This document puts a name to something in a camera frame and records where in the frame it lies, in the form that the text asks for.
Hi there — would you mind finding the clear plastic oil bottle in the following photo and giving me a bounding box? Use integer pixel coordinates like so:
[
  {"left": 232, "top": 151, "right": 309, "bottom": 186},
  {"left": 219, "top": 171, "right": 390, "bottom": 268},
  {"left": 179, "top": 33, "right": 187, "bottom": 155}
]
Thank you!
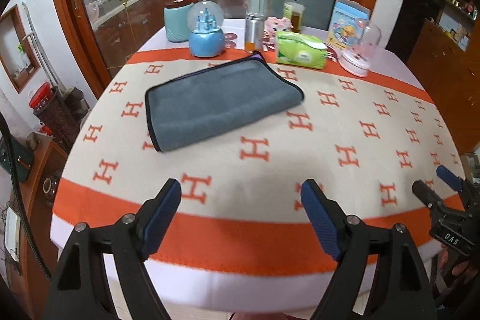
[{"left": 283, "top": 0, "right": 305, "bottom": 32}]

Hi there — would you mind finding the orange white H-pattern blanket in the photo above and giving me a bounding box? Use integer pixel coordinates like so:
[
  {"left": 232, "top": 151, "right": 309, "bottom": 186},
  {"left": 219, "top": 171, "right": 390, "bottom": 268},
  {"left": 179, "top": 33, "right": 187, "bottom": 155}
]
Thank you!
[{"left": 49, "top": 46, "right": 470, "bottom": 277}]

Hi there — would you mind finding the black cable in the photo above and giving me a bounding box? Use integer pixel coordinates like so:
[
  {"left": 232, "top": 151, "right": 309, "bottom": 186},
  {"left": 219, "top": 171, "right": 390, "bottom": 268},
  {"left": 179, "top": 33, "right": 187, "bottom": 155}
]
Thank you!
[{"left": 0, "top": 113, "right": 52, "bottom": 282}]

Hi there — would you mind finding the green tissue pack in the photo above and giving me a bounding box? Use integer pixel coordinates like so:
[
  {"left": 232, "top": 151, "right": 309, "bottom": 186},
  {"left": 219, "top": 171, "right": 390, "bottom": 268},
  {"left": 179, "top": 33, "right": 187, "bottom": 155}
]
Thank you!
[{"left": 276, "top": 31, "right": 328, "bottom": 70}]

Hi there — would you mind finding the person's right hand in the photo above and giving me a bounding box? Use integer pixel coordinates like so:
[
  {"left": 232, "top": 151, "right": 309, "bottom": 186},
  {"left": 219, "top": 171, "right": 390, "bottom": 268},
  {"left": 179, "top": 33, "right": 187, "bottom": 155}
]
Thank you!
[{"left": 439, "top": 244, "right": 479, "bottom": 280}]

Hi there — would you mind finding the silver orange drink can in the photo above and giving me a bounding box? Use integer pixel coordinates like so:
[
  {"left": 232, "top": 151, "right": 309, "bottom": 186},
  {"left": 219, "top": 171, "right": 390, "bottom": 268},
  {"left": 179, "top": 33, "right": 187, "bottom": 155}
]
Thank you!
[{"left": 244, "top": 12, "right": 265, "bottom": 52}]

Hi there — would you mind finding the clear dome pink toy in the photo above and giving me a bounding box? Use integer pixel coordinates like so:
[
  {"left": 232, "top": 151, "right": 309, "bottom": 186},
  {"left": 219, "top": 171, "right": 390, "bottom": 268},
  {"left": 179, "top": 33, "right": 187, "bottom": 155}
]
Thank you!
[{"left": 338, "top": 19, "right": 382, "bottom": 78}]

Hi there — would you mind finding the pink plush toy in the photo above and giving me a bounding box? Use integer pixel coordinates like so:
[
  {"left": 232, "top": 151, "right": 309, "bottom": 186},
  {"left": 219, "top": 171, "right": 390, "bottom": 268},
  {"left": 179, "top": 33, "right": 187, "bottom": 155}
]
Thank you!
[{"left": 264, "top": 16, "right": 292, "bottom": 35}]

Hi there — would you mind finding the red lidded jar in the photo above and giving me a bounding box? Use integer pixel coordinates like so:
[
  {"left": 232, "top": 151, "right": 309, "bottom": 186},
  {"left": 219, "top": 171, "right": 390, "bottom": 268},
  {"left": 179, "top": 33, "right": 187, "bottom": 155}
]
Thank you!
[{"left": 28, "top": 82, "right": 54, "bottom": 110}]

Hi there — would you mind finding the blue castle snow globe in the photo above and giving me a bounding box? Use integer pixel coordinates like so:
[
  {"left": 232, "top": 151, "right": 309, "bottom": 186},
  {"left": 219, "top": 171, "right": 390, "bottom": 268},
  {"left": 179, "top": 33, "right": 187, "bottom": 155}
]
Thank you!
[{"left": 187, "top": 1, "right": 225, "bottom": 58}]

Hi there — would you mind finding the grey microfiber towel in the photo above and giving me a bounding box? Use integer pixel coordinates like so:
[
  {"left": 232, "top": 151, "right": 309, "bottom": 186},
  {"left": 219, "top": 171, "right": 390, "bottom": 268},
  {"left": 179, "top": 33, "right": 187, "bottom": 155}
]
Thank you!
[{"left": 145, "top": 51, "right": 304, "bottom": 153}]

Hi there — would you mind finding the dark woven basket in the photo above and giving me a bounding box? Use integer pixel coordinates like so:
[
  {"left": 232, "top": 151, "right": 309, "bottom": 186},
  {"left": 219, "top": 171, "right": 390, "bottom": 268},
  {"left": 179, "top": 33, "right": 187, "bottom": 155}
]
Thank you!
[{"left": 33, "top": 87, "right": 80, "bottom": 153}]

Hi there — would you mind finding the wooden side cabinet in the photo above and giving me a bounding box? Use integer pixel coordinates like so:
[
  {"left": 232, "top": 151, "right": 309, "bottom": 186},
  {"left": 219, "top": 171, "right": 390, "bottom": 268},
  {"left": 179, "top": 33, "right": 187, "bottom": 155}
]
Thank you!
[{"left": 6, "top": 136, "right": 68, "bottom": 319}]

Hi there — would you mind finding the blue children's book box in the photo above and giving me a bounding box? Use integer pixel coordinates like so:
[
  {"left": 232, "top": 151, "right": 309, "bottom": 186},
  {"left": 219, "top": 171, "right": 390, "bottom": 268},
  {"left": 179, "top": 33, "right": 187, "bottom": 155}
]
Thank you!
[{"left": 327, "top": 0, "right": 371, "bottom": 49}]

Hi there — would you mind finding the light blue ceramic jar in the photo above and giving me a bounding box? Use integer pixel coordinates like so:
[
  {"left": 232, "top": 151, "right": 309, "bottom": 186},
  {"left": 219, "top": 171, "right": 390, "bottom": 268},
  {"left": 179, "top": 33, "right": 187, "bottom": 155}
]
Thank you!
[{"left": 163, "top": 0, "right": 194, "bottom": 42}]

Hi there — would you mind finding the dark wooden shelf unit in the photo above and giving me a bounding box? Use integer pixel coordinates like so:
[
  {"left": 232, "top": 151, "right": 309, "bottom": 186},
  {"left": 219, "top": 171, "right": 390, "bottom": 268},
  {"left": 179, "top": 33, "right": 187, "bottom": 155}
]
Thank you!
[{"left": 386, "top": 0, "right": 479, "bottom": 154}]

